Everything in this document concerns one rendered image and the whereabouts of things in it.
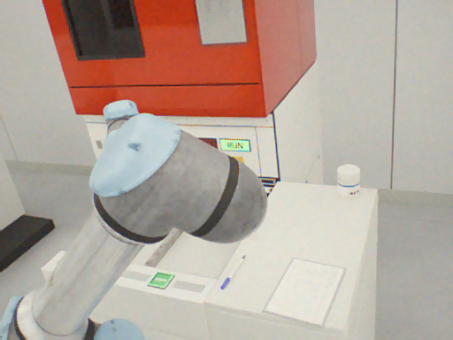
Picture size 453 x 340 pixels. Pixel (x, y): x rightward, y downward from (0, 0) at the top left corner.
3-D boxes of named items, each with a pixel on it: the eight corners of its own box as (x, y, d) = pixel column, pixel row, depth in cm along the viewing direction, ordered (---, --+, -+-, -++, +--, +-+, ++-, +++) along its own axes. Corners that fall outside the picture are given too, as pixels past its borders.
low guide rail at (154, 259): (196, 208, 178) (195, 202, 177) (201, 209, 177) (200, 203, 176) (126, 294, 138) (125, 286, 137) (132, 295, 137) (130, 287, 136)
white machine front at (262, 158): (111, 192, 201) (86, 109, 183) (283, 211, 168) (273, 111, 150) (106, 196, 199) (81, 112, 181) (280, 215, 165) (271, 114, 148)
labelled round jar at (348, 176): (340, 189, 149) (339, 163, 144) (361, 190, 146) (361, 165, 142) (335, 199, 143) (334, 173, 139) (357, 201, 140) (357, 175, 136)
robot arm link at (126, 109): (99, 113, 94) (102, 102, 102) (112, 159, 99) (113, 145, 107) (136, 106, 95) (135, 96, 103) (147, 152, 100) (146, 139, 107)
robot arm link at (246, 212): (317, 200, 58) (203, 155, 103) (249, 163, 54) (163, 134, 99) (277, 279, 57) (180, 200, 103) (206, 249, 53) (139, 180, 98)
